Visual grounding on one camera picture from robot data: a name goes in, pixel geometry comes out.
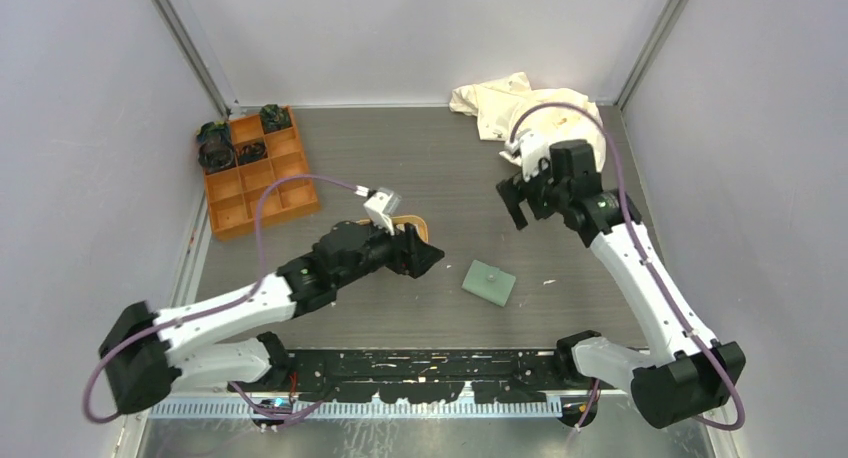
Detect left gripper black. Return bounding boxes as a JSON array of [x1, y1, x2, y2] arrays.
[[335, 214, 444, 289]]

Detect tan oval card tray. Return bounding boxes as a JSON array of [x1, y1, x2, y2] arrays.
[[354, 215, 430, 243]]

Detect green card holder wallet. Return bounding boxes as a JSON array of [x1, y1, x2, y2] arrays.
[[461, 260, 516, 307]]

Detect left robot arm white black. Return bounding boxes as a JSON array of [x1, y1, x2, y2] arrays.
[[98, 222, 445, 415]]

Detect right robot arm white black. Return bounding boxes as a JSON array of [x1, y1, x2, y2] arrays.
[[496, 134, 746, 429]]

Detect cream crumpled cloth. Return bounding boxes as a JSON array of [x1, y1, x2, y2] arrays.
[[449, 72, 606, 171]]

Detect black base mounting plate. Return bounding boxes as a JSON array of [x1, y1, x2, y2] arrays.
[[226, 348, 592, 404]]

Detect orange compartment organizer tray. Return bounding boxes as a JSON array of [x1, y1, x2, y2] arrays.
[[197, 105, 321, 241]]

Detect dark bundle top compartment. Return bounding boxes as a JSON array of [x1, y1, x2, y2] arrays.
[[258, 104, 292, 134]]

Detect dark bundle outside tray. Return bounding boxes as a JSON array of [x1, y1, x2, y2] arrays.
[[195, 121, 231, 145]]

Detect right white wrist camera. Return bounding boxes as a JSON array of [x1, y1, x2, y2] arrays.
[[499, 129, 550, 182]]

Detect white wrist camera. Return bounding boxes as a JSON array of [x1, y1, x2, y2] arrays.
[[499, 129, 550, 182], [355, 185, 401, 235]]

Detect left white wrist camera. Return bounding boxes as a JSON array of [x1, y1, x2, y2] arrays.
[[355, 185, 401, 235]]

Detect black cable bundle left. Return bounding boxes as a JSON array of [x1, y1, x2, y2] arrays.
[[198, 139, 237, 173]]

